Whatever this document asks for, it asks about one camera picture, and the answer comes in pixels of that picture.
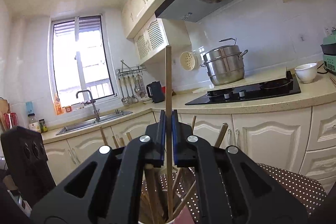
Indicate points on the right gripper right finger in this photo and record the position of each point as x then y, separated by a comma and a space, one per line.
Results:
176, 136

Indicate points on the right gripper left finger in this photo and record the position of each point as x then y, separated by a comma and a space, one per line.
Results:
161, 137

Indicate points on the kitchen faucet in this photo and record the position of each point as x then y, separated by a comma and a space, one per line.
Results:
92, 102

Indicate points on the kitchen window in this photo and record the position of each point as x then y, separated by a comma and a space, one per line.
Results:
80, 69

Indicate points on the green kitchen appliance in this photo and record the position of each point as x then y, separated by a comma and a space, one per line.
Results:
329, 52

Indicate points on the black electric kettle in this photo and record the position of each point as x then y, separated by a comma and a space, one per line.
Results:
154, 91

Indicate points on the hanging utensil rack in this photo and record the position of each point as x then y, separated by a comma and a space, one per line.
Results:
130, 82

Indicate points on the stainless steel steamer pot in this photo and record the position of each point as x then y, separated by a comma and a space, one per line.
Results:
224, 64

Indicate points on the white bowl on counter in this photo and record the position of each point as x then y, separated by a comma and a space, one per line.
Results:
306, 73

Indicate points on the brown polka dot tablecloth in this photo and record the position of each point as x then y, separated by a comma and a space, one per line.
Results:
235, 189

